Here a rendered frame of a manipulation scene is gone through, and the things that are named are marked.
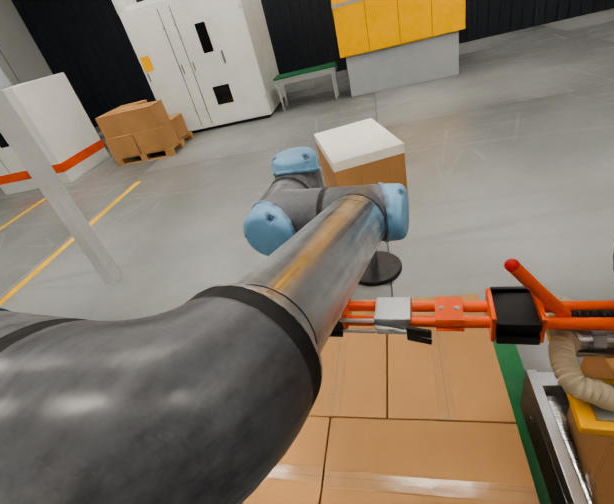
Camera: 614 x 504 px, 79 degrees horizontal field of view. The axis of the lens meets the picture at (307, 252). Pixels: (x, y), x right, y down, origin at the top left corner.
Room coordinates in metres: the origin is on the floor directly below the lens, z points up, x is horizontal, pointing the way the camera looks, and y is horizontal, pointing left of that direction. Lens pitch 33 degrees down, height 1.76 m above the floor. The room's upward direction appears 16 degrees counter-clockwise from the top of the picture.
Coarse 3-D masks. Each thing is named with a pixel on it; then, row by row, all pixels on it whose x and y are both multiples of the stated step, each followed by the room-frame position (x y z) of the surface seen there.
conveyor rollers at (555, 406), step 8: (552, 400) 0.62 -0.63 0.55; (552, 408) 0.60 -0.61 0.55; (560, 408) 0.59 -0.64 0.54; (560, 416) 0.57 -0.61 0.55; (560, 424) 0.54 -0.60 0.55; (560, 432) 0.52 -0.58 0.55; (568, 432) 0.52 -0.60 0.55; (568, 440) 0.50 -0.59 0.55; (568, 448) 0.48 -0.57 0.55; (576, 456) 0.45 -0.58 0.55; (576, 464) 0.43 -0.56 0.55; (576, 472) 0.42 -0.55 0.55; (584, 480) 0.39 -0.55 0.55; (584, 488) 0.38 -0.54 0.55
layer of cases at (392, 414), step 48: (384, 336) 1.06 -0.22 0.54; (432, 336) 1.00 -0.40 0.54; (480, 336) 0.93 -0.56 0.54; (336, 384) 0.90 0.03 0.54; (384, 384) 0.84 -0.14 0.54; (432, 384) 0.79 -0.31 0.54; (480, 384) 0.74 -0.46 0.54; (336, 432) 0.71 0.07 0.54; (384, 432) 0.67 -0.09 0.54; (432, 432) 0.63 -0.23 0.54; (480, 432) 0.59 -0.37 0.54; (288, 480) 0.61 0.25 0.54; (336, 480) 0.57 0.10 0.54; (384, 480) 0.53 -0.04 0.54; (432, 480) 0.49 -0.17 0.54; (480, 480) 0.46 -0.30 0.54; (528, 480) 0.43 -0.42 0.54
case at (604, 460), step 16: (592, 368) 0.50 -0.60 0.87; (608, 368) 0.45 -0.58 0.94; (576, 432) 0.49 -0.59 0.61; (576, 448) 0.47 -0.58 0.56; (592, 448) 0.41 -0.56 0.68; (608, 448) 0.37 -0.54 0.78; (592, 464) 0.39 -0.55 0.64; (608, 464) 0.35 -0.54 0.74; (592, 480) 0.37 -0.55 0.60; (608, 480) 0.33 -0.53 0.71; (592, 496) 0.35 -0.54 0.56; (608, 496) 0.31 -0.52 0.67
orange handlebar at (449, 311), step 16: (352, 304) 0.58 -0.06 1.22; (368, 304) 0.56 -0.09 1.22; (416, 304) 0.53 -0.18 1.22; (432, 304) 0.52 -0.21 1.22; (448, 304) 0.50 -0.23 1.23; (464, 304) 0.49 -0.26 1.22; (480, 304) 0.48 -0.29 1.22; (576, 304) 0.42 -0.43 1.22; (592, 304) 0.41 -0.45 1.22; (608, 304) 0.40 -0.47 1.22; (416, 320) 0.49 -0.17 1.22; (432, 320) 0.48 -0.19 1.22; (448, 320) 0.46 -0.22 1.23; (464, 320) 0.46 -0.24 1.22; (480, 320) 0.45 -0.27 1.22; (560, 320) 0.40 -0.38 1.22; (576, 320) 0.39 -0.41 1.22; (592, 320) 0.38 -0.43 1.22; (608, 320) 0.37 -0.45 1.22
